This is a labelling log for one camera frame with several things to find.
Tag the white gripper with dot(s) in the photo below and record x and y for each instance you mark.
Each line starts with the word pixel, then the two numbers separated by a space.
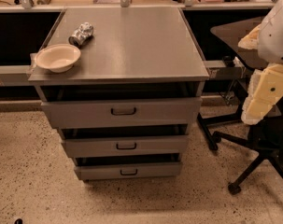
pixel 275 37

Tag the grey drawer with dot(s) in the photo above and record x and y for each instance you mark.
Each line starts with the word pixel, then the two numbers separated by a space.
pixel 124 146
pixel 128 170
pixel 121 113

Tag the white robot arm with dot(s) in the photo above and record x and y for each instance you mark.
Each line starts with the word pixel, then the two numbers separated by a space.
pixel 267 37

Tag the grey top drawer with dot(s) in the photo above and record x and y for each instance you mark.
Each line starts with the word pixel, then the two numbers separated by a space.
pixel 121 113

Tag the grey bottom drawer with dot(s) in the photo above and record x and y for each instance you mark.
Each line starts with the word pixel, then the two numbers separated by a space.
pixel 128 170

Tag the grey drawer cabinet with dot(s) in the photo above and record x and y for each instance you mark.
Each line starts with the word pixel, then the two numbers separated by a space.
pixel 135 53

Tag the black office chair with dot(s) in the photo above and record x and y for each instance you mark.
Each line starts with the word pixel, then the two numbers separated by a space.
pixel 265 137

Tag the white paper bowl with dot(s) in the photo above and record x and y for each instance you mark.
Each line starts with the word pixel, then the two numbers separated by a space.
pixel 58 58

